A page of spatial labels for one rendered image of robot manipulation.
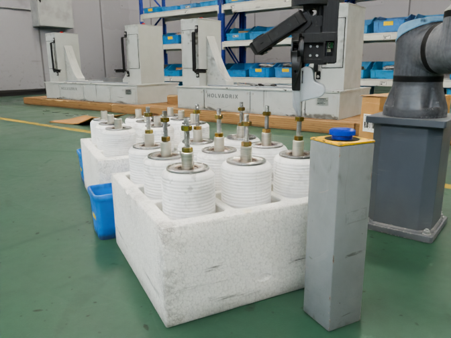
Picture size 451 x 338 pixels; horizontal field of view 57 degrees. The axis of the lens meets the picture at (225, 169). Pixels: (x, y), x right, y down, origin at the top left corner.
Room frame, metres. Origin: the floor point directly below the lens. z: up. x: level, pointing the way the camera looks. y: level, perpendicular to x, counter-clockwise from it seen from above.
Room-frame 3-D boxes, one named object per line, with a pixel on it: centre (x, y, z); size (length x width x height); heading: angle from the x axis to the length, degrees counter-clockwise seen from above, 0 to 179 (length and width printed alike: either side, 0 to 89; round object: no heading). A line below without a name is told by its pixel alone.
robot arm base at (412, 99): (1.06, -0.49, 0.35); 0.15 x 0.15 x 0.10
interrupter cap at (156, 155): (0.81, 0.12, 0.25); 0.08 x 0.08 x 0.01
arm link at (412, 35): (1.05, -0.49, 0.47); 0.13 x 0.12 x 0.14; 19
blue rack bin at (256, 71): (6.38, -0.64, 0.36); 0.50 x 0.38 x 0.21; 142
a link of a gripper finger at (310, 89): (0.79, -0.16, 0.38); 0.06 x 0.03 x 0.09; 74
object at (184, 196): (0.71, 0.07, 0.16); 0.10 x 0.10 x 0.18
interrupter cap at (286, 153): (0.81, -0.15, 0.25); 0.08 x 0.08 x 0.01
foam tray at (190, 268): (0.86, 0.01, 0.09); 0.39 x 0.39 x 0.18; 26
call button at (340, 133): (0.64, -0.18, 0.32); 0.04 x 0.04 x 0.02
